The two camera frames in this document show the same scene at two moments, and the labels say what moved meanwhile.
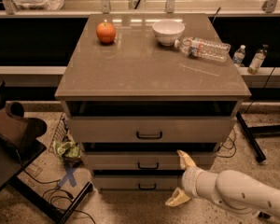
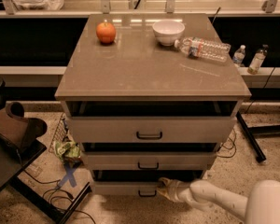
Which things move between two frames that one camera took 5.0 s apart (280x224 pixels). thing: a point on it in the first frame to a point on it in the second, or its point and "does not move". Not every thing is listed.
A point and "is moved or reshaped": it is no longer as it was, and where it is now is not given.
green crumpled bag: [64, 148] does not move
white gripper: [190, 180] to [176, 191]
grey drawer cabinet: [137, 88] does not move
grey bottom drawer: [137, 181] is moved or reshaped
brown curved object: [11, 123] does not move
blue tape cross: [69, 175] does not move
